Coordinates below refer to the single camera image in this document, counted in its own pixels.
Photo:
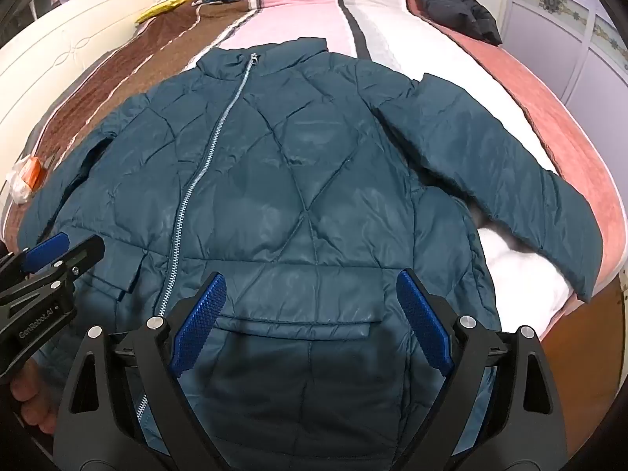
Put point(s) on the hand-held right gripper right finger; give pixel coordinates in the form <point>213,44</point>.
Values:
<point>424,324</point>

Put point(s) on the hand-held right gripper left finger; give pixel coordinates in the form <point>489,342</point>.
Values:
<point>201,324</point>

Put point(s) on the person's left hand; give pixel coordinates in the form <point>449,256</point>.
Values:
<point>32,395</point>

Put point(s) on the white patterned wardrobe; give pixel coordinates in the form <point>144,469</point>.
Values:
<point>564,24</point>

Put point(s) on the black puffer jacket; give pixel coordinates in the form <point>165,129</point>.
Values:
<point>451,0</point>

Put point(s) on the white headboard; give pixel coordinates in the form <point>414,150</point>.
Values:
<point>73,34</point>

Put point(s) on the teal quilted jacket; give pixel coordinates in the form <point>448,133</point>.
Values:
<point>304,181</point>

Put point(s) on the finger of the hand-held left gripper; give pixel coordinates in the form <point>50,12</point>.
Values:
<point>46,251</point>
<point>78,257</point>

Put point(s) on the striped bed blanket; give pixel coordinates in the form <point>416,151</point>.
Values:
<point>304,5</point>

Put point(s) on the orange and white tissue packet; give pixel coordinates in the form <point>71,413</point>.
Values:
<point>27,176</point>

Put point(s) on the yellow plastic bag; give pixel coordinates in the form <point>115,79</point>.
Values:
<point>169,6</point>

